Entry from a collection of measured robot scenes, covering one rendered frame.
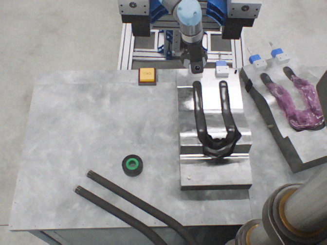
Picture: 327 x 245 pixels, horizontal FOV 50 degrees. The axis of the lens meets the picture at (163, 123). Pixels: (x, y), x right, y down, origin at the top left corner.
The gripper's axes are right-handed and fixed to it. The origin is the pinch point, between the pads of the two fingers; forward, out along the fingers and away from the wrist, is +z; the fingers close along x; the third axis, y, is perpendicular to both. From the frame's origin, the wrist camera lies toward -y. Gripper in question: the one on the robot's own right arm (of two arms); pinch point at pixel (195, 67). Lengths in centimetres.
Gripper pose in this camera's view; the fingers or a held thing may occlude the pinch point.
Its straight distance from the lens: 145.1
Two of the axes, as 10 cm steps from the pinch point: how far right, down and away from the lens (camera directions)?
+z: 1.4, 3.4, 9.3
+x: -9.9, 0.8, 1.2
